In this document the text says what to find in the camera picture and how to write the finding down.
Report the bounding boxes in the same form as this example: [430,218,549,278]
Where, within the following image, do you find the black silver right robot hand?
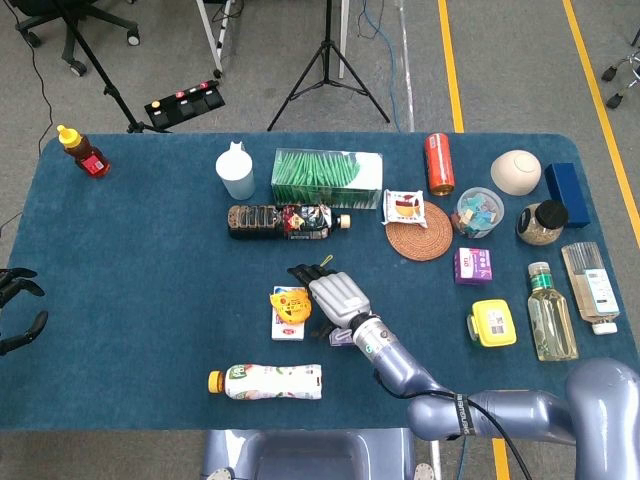
[287,263,374,341]

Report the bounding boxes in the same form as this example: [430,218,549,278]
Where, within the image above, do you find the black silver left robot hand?
[0,267,50,357]

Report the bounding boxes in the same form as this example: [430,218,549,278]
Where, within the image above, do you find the yellow tape measure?
[269,254,335,325]

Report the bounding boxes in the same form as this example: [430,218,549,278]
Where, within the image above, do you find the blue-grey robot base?
[200,428,436,480]

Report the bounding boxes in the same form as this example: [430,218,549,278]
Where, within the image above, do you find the purple juice carton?
[327,325,357,347]

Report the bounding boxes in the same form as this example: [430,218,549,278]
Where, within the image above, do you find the white blue milk carton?
[271,285,307,342]

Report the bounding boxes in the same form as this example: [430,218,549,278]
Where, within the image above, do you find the round woven coaster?
[385,200,455,262]

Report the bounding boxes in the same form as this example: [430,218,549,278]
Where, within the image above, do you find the dark tea bottle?
[227,203,352,241]

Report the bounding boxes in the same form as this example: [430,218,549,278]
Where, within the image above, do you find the white peach tea bottle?
[208,363,324,401]

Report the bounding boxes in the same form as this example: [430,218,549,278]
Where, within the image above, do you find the white snack cake packet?
[381,188,429,229]

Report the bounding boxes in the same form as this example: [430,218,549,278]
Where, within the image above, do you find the clear box of green sachets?
[270,147,385,210]

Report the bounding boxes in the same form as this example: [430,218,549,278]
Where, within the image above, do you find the blue table mat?
[0,132,640,432]

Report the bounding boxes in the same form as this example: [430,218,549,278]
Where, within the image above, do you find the purple tissue pack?
[453,247,494,286]

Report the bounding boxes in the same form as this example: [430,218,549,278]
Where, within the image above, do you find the translucent white spouted cup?
[215,141,257,201]

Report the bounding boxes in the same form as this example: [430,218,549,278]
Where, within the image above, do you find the yellow lidded container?
[466,298,518,349]

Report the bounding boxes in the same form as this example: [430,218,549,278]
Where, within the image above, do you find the orange red can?
[424,132,457,197]

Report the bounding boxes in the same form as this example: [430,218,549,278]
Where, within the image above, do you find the honey bottle with yellow cap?
[56,124,112,179]

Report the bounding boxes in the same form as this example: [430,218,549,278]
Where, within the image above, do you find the pale yellow bottle green cap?
[527,261,580,362]

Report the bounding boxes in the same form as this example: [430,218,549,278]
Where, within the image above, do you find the beige bowl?
[490,149,543,197]

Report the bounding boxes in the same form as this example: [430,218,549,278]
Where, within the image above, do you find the clear jar with black lid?
[515,199,570,246]

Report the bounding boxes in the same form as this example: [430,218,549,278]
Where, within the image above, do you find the black foot pedal board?
[144,79,226,128]

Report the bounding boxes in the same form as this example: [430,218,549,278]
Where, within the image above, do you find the black tripod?
[266,0,391,132]

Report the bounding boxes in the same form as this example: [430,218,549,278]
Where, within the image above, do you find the black light stand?
[52,0,171,135]

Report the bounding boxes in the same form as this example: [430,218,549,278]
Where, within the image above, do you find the dark blue box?
[544,162,592,229]

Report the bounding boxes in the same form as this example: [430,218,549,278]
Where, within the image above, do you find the clear bottle white cap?
[560,241,621,336]

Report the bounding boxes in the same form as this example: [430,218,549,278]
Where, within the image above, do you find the white pole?
[338,0,350,80]

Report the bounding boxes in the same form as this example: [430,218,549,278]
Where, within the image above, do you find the black office chair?
[9,0,141,77]

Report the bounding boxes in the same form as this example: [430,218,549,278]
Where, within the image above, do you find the chrome stool with casters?
[601,29,640,110]

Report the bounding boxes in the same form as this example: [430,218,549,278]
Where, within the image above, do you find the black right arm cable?
[452,393,535,480]

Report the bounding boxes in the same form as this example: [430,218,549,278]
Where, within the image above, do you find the blue floor cable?
[359,0,401,132]

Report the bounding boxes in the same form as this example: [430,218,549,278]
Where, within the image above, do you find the black floor cable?
[0,0,55,239]

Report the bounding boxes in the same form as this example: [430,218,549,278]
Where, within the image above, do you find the white frame leg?
[195,0,236,80]

